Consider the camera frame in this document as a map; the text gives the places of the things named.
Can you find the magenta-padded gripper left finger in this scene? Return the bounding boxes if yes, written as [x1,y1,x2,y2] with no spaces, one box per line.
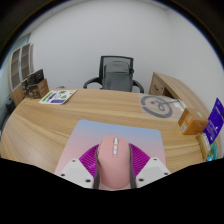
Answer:
[59,143,100,190]

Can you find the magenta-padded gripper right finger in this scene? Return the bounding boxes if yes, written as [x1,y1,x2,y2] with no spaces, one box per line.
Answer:
[128,143,172,189]

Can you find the pink computer mouse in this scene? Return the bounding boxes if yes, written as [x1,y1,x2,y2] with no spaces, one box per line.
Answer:
[96,134,132,190]

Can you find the pink and blue mouse pad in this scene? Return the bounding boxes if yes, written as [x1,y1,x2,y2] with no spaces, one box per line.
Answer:
[54,119,167,192]

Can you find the orange cardboard box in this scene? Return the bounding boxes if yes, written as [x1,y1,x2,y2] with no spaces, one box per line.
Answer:
[177,107,210,136]

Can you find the clear bag with grey circle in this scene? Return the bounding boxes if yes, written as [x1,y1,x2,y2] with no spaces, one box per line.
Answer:
[138,93,188,119]

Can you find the white and green leaflet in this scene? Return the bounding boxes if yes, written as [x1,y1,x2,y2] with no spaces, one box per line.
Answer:
[38,89,78,106]

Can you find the purple standing pouch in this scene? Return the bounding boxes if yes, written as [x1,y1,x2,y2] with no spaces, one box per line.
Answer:
[203,97,224,145]

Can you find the black office chair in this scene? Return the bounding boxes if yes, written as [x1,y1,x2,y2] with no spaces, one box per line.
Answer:
[82,55,145,94]

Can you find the cardboard box with dark items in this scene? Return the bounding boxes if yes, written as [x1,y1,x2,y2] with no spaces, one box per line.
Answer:
[21,68,50,100]

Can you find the grey backpack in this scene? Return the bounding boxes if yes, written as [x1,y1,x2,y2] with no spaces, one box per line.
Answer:
[101,60,134,92]

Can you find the wooden shelf unit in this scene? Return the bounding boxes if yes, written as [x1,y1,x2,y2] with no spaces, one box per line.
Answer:
[7,43,35,107]

